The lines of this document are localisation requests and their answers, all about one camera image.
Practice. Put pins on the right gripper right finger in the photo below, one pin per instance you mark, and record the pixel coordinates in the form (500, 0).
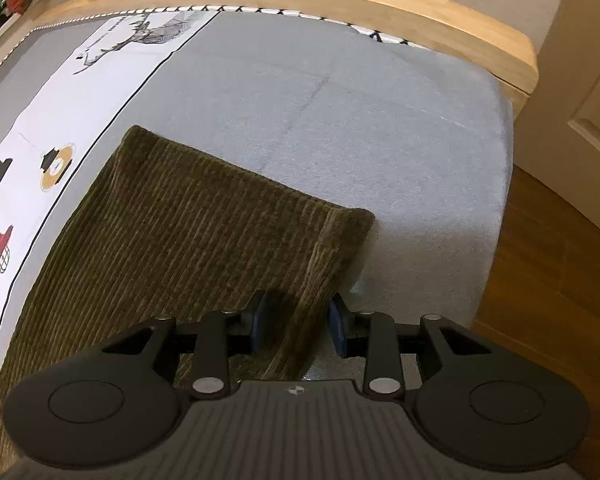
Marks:
(472, 399)

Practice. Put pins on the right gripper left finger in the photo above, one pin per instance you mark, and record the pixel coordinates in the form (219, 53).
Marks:
(109, 403)

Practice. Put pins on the dark olive corduroy pants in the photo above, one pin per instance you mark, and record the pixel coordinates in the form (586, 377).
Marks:
(165, 228)

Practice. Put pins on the beige door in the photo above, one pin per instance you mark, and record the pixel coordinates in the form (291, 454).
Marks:
(557, 134)

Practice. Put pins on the grey printed bed sheet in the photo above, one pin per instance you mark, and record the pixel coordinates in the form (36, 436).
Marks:
(422, 140)

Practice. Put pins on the wooden bed frame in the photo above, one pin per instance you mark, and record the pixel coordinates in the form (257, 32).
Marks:
(440, 25)

